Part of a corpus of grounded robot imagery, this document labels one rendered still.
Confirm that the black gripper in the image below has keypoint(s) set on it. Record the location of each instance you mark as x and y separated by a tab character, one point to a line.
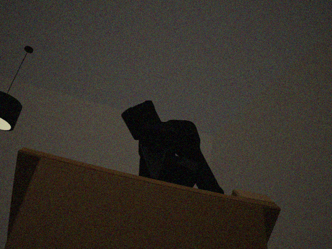
157	144

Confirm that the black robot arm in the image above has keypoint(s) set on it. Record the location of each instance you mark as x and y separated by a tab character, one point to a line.
189	167

